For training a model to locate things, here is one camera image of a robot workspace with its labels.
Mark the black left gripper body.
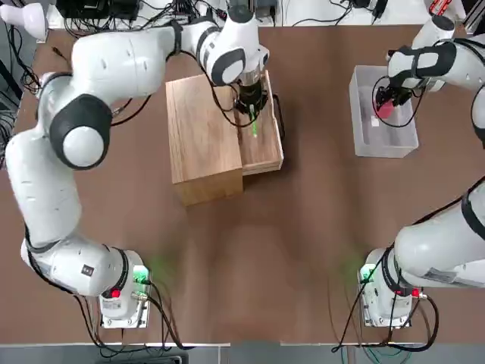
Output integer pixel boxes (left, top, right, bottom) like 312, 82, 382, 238
234, 84, 270, 107

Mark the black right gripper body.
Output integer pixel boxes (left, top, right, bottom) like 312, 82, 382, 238
389, 85, 414, 101

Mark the green stick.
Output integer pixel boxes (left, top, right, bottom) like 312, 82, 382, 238
247, 107, 261, 139

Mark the clear plastic box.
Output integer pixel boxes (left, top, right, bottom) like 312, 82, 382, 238
348, 64, 420, 158

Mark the wooden drawer cabinet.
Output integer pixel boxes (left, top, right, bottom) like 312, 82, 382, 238
165, 74, 244, 207

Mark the black electronics box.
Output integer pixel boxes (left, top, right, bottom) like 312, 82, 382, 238
56, 0, 139, 20

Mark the red and black tool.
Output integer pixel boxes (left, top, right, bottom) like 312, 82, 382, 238
430, 0, 454, 17

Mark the white bulb-shaped object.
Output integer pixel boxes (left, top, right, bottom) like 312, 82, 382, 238
0, 3, 51, 41

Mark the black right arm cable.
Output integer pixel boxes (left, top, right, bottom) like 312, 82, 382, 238
372, 74, 418, 128

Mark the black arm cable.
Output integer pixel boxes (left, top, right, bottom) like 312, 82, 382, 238
372, 74, 418, 128
166, 17, 246, 128

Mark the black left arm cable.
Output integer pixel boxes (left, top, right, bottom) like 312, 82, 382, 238
166, 17, 246, 128

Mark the black right foot cable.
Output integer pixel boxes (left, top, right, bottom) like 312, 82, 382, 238
332, 261, 384, 354

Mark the black foot cable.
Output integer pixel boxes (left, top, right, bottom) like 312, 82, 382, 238
332, 261, 384, 354
145, 279, 198, 350

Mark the black left foot cable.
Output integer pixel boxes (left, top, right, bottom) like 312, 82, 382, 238
145, 279, 198, 350

